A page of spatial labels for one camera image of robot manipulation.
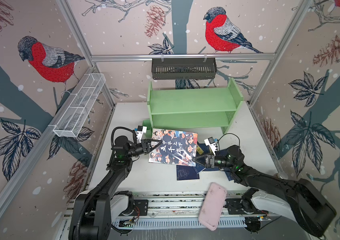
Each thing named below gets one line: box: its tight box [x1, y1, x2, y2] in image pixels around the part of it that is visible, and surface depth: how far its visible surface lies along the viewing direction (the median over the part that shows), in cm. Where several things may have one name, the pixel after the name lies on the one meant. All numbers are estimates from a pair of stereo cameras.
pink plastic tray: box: [198, 182, 228, 231], surface depth 74 cm
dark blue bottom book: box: [176, 165, 200, 181], surface depth 85 cm
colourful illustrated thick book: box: [148, 128, 198, 167], surface depth 75 cm
